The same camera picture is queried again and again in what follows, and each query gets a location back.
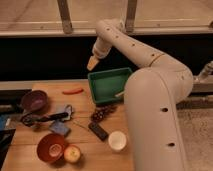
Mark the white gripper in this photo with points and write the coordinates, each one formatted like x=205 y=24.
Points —
x=100 y=50

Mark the red pepper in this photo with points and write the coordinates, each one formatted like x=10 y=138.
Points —
x=73 y=91

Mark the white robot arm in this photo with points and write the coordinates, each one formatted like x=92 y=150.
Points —
x=150 y=97

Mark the green plastic tray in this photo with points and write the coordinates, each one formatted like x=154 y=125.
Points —
x=104 y=85

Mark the bunch of dark grapes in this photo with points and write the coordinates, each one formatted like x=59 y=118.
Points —
x=100 y=113

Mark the black remote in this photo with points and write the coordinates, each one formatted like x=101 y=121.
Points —
x=98 y=131

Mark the purple bowl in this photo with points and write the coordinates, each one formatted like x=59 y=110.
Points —
x=34 y=101

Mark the wooden cutting board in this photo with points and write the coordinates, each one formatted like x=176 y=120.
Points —
x=97 y=155

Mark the white cup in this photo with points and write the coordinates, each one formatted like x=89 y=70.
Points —
x=117 y=141

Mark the apple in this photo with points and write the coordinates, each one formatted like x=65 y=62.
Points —
x=72 y=154

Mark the red bowl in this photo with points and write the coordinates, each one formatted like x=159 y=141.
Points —
x=51 y=147

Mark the black handled tool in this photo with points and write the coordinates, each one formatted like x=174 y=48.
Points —
x=30 y=120

